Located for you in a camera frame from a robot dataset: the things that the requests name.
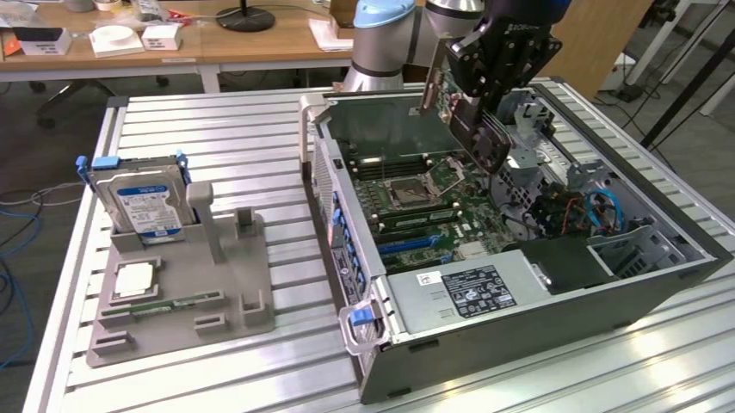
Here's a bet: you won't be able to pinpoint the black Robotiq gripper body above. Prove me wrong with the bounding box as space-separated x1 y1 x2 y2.
476 0 564 94

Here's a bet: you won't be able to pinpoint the black graphics card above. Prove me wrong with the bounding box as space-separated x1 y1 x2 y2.
418 37 514 176

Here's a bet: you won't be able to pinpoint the wooden cabinet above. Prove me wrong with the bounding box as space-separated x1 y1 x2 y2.
540 0 657 94

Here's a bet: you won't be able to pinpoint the brown cardboard box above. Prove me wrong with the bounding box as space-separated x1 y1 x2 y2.
329 0 359 30

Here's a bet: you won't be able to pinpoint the white paper stack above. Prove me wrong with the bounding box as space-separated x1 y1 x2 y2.
307 16 357 53

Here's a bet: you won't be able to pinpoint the perforated metal drive cage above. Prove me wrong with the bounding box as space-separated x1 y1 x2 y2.
493 101 580 210

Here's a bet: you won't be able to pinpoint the metal socket cover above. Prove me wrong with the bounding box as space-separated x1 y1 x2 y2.
425 157 470 193

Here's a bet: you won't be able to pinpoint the black stand pole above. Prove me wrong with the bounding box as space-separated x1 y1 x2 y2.
641 25 735 150

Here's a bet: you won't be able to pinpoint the black RAM slots bank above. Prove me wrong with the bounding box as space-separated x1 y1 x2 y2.
349 154 432 181

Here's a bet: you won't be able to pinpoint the CPU socket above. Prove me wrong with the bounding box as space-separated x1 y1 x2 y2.
383 174 448 212

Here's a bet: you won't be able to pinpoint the green motherboard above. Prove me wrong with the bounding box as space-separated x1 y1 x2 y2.
342 141 522 276

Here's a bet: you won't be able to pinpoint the installed RAM stick with label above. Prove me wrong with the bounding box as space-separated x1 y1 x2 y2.
373 206 462 231

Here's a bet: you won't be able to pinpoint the black round lamp base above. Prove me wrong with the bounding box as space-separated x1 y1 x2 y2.
215 0 277 34

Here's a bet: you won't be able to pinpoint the blue expansion slot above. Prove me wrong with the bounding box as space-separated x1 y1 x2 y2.
377 235 444 255

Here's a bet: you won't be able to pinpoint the grey metal disk bay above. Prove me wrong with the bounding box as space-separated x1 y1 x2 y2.
585 223 690 279

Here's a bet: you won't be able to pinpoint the black plastic shroud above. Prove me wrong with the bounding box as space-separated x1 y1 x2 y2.
520 238 620 296

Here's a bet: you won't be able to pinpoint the grey power supply unit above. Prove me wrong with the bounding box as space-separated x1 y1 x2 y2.
387 250 553 335

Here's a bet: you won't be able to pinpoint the small white cardboard box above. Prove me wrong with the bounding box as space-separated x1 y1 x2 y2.
141 23 185 52

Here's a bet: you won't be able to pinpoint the clear plastic bag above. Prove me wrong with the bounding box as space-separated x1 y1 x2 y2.
127 0 174 22

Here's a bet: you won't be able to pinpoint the white boxes on desk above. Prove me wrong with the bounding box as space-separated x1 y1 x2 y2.
89 24 146 59

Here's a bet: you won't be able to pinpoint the hard disk with blue carrier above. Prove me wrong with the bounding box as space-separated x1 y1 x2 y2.
74 150 201 246

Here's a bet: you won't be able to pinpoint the open dark grey PC case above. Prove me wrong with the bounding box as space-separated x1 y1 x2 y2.
298 83 735 406

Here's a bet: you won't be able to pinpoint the long wooden desk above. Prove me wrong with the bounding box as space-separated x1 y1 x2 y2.
0 0 518 94

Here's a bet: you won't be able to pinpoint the black office chair base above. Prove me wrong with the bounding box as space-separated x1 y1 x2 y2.
29 76 171 130

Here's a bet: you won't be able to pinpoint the white box with black label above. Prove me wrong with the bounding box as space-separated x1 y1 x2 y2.
13 26 74 57

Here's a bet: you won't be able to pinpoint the silver CPU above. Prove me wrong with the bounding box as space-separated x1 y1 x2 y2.
113 262 161 298

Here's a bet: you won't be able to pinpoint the green RAM stick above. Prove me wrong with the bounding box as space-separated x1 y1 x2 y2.
109 294 223 317

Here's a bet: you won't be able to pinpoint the grey plastic parts rack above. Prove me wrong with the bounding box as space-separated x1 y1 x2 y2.
86 180 278 369

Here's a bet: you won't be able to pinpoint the orange box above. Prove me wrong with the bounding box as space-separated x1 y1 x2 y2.
0 32 22 62

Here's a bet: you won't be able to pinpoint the white table frame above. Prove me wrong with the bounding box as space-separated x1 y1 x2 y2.
624 0 735 117

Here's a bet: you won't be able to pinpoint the black and red wire bundle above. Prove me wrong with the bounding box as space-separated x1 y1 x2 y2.
532 188 588 237

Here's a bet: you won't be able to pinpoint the blue disk wire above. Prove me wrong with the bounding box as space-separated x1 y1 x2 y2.
585 188 629 231

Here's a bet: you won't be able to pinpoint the white floor cable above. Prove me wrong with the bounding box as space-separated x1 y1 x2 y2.
0 182 87 207

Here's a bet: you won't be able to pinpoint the blue floor cable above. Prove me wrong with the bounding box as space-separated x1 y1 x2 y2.
0 208 46 370

